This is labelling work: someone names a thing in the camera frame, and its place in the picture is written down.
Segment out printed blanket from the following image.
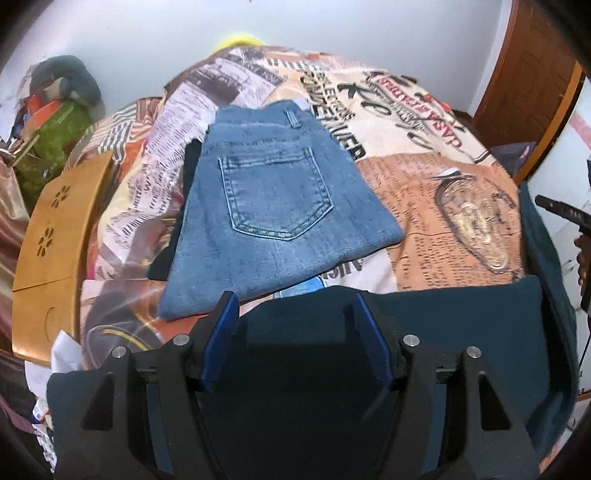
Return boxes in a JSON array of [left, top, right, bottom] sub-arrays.
[[69, 44, 527, 370]]

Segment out yellow wooden board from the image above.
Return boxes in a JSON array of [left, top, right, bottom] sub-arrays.
[[11, 150, 116, 367]]

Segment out folded blue jeans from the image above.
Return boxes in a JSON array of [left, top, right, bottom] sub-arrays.
[[157, 99, 406, 321]]

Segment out green patterned bag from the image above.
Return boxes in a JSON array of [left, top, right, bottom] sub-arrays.
[[14, 99, 93, 204]]

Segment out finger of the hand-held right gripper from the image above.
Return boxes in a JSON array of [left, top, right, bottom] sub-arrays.
[[534, 195, 591, 222]]

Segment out dark teal pants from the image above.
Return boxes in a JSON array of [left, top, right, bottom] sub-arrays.
[[46, 182, 580, 480]]

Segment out person's right hand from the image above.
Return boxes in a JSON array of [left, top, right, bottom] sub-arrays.
[[574, 234, 591, 287]]

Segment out brown wooden door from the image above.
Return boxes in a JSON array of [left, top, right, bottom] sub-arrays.
[[471, 0, 587, 183]]

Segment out yellow round thing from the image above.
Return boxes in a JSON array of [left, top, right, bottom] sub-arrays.
[[217, 32, 264, 49]]

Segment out black cloth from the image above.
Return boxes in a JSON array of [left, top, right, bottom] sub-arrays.
[[148, 141, 201, 282]]

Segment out grey plush cushion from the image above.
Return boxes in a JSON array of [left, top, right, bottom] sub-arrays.
[[30, 55, 102, 107]]

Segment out white crumpled cloth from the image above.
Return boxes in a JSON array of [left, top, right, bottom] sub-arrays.
[[23, 330, 84, 462]]

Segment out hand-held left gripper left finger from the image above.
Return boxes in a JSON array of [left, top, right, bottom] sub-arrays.
[[55, 291, 241, 480]]

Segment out dark blue cloth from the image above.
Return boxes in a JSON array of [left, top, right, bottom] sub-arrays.
[[489, 142, 537, 175]]

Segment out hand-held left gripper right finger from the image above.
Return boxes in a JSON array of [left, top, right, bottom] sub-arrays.
[[344, 292, 541, 480]]

